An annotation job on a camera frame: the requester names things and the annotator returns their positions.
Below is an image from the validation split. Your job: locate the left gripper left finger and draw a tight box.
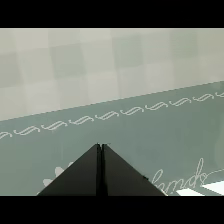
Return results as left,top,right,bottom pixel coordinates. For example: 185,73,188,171
37,143,102,197

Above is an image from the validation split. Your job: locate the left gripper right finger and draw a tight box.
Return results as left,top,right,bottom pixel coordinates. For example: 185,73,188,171
100,143,167,197

